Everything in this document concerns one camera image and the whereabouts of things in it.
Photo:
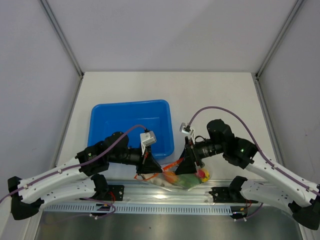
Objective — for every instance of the dark green cucumber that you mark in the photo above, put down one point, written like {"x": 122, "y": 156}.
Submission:
{"x": 188, "y": 181}

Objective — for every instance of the aluminium mounting rail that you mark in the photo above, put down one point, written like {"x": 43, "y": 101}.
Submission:
{"x": 134, "y": 192}

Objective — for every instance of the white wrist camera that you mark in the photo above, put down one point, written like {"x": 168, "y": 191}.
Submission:
{"x": 147, "y": 139}
{"x": 186, "y": 129}

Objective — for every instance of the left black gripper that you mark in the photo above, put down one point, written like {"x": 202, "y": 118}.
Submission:
{"x": 149, "y": 165}

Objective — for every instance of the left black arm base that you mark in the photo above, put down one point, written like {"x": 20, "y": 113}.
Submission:
{"x": 116, "y": 193}

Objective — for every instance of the red orange mango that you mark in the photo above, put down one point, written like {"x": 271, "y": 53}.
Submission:
{"x": 170, "y": 177}

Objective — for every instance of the blue plastic bin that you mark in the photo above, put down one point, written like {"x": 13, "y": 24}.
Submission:
{"x": 155, "y": 115}

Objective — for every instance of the left aluminium frame post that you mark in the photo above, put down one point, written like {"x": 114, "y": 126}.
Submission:
{"x": 61, "y": 36}

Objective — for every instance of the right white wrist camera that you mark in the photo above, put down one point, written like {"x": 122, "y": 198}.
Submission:
{"x": 186, "y": 129}

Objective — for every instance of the red chili pepper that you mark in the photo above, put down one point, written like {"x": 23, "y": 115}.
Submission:
{"x": 200, "y": 174}

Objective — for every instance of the yellow orange mango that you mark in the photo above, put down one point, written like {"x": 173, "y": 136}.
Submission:
{"x": 207, "y": 177}

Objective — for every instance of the clear zip top bag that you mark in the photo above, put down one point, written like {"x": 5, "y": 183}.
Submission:
{"x": 170, "y": 167}

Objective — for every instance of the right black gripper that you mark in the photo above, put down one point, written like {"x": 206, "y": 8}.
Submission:
{"x": 187, "y": 162}

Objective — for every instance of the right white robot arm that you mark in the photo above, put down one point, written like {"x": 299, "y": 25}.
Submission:
{"x": 290, "y": 193}

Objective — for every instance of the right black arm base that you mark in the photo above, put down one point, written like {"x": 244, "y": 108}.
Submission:
{"x": 224, "y": 195}

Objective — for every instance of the right aluminium frame post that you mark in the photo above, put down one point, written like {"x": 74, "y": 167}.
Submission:
{"x": 276, "y": 43}

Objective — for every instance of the white slotted cable duct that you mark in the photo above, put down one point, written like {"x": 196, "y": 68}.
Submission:
{"x": 132, "y": 208}

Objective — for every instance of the aluminium frame post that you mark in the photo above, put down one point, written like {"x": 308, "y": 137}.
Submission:
{"x": 276, "y": 43}
{"x": 61, "y": 36}

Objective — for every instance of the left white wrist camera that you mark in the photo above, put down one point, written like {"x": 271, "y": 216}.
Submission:
{"x": 147, "y": 139}

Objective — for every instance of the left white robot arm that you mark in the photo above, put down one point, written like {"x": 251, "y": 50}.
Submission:
{"x": 81, "y": 177}

